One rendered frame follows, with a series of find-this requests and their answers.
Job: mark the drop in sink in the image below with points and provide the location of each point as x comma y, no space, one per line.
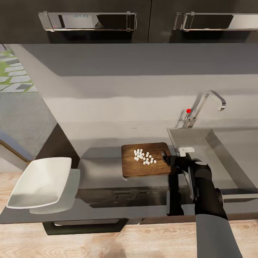
231,152

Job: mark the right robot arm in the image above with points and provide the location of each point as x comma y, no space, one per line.
215,238

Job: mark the cutting board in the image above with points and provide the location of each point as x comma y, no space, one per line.
131,167

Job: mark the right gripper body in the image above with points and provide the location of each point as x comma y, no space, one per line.
177,161

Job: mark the dishwasher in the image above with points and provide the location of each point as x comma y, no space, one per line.
90,226

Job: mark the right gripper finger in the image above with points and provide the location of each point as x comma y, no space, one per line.
166,159

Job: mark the cabinet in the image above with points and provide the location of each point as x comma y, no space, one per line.
128,21

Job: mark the fixed window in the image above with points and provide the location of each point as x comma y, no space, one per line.
26,121

